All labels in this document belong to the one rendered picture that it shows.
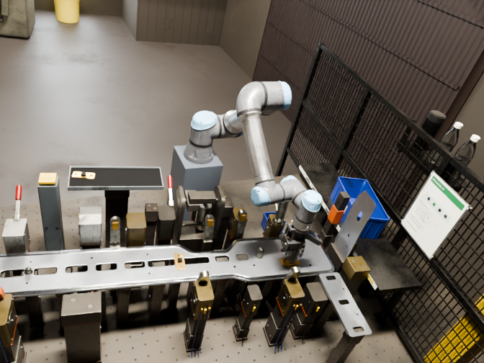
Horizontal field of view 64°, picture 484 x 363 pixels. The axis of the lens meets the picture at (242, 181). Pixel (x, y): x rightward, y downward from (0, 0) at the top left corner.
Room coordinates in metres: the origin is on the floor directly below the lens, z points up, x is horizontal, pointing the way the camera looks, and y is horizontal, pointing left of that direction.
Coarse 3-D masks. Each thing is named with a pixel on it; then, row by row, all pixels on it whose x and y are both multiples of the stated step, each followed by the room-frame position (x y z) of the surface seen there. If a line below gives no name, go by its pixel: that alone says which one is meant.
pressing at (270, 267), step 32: (0, 256) 0.83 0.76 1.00; (32, 256) 0.87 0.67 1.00; (64, 256) 0.90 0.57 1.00; (96, 256) 0.94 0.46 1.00; (128, 256) 0.98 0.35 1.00; (160, 256) 1.02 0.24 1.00; (192, 256) 1.06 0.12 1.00; (320, 256) 1.25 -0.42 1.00; (32, 288) 0.74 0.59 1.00; (64, 288) 0.78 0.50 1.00; (96, 288) 0.81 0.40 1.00
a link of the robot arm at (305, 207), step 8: (304, 192) 1.17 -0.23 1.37; (312, 192) 1.17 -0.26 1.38; (296, 200) 1.17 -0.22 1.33; (304, 200) 1.13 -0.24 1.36; (312, 200) 1.13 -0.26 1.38; (320, 200) 1.14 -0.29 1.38; (304, 208) 1.13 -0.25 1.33; (312, 208) 1.12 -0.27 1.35; (296, 216) 1.14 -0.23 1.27; (304, 216) 1.12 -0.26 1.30; (312, 216) 1.12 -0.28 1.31
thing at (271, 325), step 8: (296, 280) 1.04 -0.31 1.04; (288, 288) 0.99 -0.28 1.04; (296, 288) 1.00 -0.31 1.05; (280, 296) 1.01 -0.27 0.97; (288, 296) 0.97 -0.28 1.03; (296, 296) 0.96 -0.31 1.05; (304, 296) 0.97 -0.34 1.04; (280, 304) 0.99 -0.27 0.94; (288, 304) 0.95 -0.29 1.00; (296, 304) 0.96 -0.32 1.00; (272, 312) 1.02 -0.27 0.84; (280, 312) 0.98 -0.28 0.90; (288, 312) 0.95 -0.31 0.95; (296, 312) 0.97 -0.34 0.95; (272, 320) 1.00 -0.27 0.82; (280, 320) 0.96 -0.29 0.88; (288, 320) 0.98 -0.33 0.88; (264, 328) 1.02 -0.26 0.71; (272, 328) 0.98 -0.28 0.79; (280, 328) 0.96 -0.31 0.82; (288, 328) 0.97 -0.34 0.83; (272, 336) 0.96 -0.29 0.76; (280, 336) 0.97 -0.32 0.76; (272, 344) 0.95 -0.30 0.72; (280, 344) 0.97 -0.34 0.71
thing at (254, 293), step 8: (248, 288) 0.99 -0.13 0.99; (256, 288) 1.00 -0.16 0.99; (248, 296) 0.96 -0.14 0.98; (256, 296) 0.96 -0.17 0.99; (248, 304) 0.94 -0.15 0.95; (256, 304) 0.94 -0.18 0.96; (248, 312) 0.94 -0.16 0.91; (256, 312) 0.95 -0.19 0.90; (240, 320) 0.97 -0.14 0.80; (248, 320) 0.94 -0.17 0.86; (240, 328) 0.95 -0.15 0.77; (248, 328) 0.96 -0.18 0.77; (240, 336) 0.95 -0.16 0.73
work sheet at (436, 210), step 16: (432, 176) 1.43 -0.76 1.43; (432, 192) 1.40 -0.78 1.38; (448, 192) 1.34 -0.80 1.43; (416, 208) 1.42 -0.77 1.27; (432, 208) 1.36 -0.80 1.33; (448, 208) 1.30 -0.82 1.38; (464, 208) 1.26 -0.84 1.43; (400, 224) 1.44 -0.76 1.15; (416, 224) 1.38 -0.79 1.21; (432, 224) 1.32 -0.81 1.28; (448, 224) 1.27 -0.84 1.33; (416, 240) 1.34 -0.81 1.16; (432, 240) 1.28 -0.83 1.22; (432, 256) 1.24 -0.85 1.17
